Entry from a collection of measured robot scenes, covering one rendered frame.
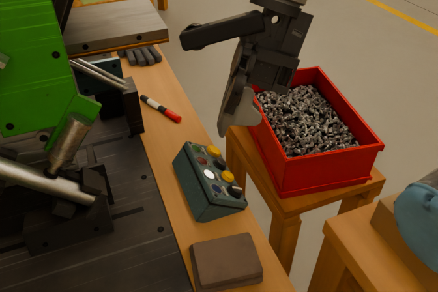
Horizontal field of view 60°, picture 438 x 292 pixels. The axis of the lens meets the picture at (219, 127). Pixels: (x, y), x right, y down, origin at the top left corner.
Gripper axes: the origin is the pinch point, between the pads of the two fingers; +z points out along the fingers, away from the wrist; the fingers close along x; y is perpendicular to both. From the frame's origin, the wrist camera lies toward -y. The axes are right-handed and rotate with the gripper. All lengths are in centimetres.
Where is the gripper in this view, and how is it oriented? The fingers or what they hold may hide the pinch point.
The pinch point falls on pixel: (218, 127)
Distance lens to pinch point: 57.9
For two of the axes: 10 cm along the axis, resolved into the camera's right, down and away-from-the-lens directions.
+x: -0.1, -3.6, 9.3
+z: -2.9, 8.9, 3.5
